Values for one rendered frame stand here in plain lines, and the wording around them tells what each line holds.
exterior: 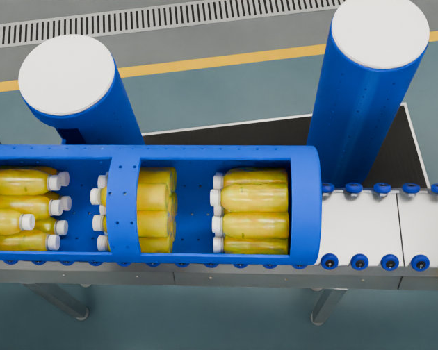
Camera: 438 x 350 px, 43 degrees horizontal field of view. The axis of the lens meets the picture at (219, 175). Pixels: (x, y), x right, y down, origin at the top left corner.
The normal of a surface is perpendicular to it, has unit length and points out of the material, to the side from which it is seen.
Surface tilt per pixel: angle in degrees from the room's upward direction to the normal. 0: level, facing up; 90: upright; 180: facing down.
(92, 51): 0
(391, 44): 0
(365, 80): 90
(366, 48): 0
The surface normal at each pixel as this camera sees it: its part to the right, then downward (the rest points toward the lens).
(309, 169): -0.04, -0.60
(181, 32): -0.05, -0.41
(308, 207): -0.06, 0.00
